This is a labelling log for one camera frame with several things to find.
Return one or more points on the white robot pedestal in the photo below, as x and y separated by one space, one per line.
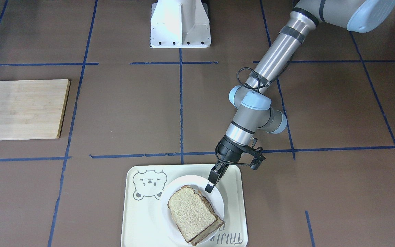
180 24

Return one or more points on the cream bear tray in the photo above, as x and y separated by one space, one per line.
144 187

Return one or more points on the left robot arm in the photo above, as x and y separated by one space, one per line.
254 110

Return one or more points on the wooden cutting board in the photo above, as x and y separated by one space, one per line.
32 109

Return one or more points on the bread slice on plate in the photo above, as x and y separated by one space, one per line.
209 230

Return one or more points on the bread slice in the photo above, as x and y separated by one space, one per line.
209 230
191 214

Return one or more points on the white round plate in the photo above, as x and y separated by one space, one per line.
189 215

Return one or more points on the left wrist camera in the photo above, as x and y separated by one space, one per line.
258 157

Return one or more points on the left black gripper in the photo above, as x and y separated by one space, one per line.
227 150

